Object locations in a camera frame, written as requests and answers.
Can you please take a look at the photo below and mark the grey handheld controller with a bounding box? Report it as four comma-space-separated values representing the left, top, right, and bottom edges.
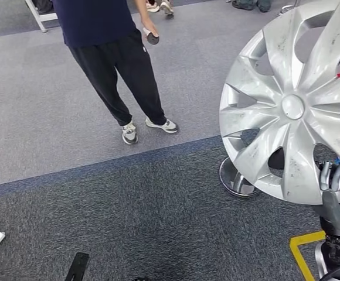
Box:
143, 27, 160, 46

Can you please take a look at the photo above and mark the white frame leg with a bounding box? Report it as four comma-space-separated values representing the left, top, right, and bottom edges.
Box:
24, 0, 58, 34

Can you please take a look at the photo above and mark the standing person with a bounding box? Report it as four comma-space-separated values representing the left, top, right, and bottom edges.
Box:
52, 0, 179, 146

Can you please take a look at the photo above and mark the chrome stanchion with round base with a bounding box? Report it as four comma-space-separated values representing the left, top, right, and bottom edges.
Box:
218, 156, 261, 198

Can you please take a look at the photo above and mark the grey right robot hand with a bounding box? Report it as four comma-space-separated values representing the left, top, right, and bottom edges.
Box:
319, 160, 340, 234

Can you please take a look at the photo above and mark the silver plastic hubcap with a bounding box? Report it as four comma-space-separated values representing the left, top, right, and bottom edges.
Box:
218, 0, 340, 205

